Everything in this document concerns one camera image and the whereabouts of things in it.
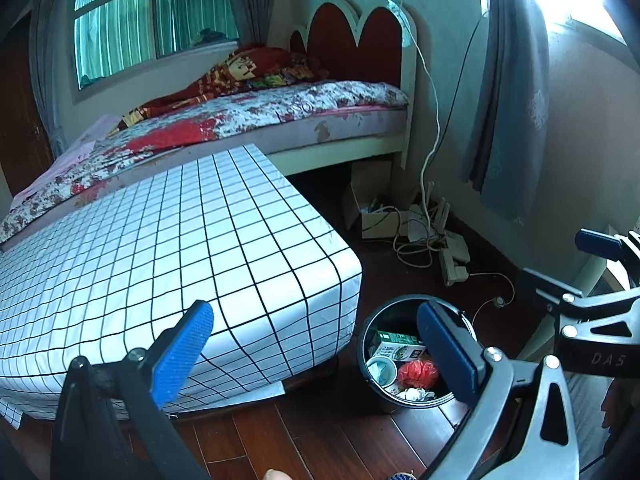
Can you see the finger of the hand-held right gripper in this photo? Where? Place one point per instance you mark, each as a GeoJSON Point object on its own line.
{"type": "Point", "coordinates": [550, 290]}
{"type": "Point", "coordinates": [597, 242]}

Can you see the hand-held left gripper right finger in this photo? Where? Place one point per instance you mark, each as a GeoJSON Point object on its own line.
{"type": "Point", "coordinates": [450, 355]}

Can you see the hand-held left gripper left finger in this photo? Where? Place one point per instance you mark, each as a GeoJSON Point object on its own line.
{"type": "Point", "coordinates": [182, 350]}

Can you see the red plastic bag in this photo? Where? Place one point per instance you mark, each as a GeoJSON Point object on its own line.
{"type": "Point", "coordinates": [417, 372]}

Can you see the white tissue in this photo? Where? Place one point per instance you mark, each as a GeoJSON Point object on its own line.
{"type": "Point", "coordinates": [416, 394]}

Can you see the green and white carton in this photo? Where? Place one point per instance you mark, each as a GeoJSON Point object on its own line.
{"type": "Point", "coordinates": [392, 346]}

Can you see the black round trash bin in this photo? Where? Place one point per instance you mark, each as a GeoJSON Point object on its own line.
{"type": "Point", "coordinates": [395, 316]}

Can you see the blue patterned paper cup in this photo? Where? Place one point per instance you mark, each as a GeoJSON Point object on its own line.
{"type": "Point", "coordinates": [381, 370]}

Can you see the person's right hand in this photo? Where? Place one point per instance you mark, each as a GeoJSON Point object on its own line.
{"type": "Point", "coordinates": [612, 402]}

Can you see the person's left hand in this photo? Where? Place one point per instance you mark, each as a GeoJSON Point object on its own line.
{"type": "Point", "coordinates": [275, 475]}

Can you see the white power strip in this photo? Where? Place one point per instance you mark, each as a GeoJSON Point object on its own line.
{"type": "Point", "coordinates": [455, 255]}

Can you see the white router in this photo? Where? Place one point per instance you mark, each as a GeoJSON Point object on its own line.
{"type": "Point", "coordinates": [420, 220]}

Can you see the wide grey patterned curtain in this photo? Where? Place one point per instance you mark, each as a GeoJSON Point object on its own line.
{"type": "Point", "coordinates": [510, 110]}

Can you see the cardboard box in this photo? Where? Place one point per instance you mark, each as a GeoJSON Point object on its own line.
{"type": "Point", "coordinates": [367, 180]}

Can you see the pink cloth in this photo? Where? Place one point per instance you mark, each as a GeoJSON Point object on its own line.
{"type": "Point", "coordinates": [70, 160]}

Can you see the floral bedspread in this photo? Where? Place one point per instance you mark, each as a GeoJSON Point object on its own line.
{"type": "Point", "coordinates": [280, 105]}

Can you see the dark wooden door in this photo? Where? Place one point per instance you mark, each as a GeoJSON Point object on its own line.
{"type": "Point", "coordinates": [22, 120]}

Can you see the red printed blanket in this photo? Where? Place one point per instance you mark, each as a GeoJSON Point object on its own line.
{"type": "Point", "coordinates": [235, 67]}

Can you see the narrow grey curtain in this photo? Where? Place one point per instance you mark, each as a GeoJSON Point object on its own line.
{"type": "Point", "coordinates": [252, 0]}
{"type": "Point", "coordinates": [50, 75]}

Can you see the dark cloth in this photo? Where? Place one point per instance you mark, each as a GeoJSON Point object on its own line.
{"type": "Point", "coordinates": [210, 36]}

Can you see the large window with green curtain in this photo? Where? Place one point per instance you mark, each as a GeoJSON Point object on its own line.
{"type": "Point", "coordinates": [115, 30]}

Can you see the white bed with red headboard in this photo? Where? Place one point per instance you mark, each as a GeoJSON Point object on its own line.
{"type": "Point", "coordinates": [340, 30]}

